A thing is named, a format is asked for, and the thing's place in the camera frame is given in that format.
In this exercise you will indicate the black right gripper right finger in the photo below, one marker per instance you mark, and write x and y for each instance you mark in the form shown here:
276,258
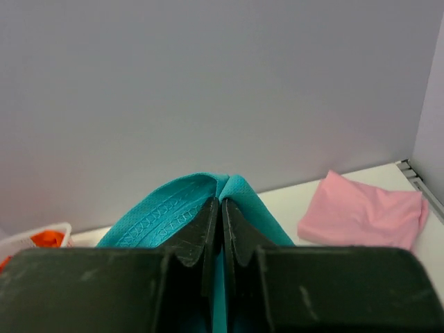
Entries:
272,288

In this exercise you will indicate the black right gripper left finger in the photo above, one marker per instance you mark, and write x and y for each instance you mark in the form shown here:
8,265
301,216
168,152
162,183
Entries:
163,289

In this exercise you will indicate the teal t-shirt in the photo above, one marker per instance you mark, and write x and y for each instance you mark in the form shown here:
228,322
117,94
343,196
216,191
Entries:
173,205

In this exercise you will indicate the pink folded t-shirt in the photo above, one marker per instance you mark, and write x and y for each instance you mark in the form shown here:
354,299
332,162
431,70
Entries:
343,212

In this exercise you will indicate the orange crumpled t-shirt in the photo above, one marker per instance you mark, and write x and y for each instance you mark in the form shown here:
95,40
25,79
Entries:
44,239

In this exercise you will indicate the white plastic basket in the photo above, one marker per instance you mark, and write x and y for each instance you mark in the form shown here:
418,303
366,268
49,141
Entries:
60,227

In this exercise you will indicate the aluminium side rail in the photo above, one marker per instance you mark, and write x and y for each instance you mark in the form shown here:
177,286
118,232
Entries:
417,181

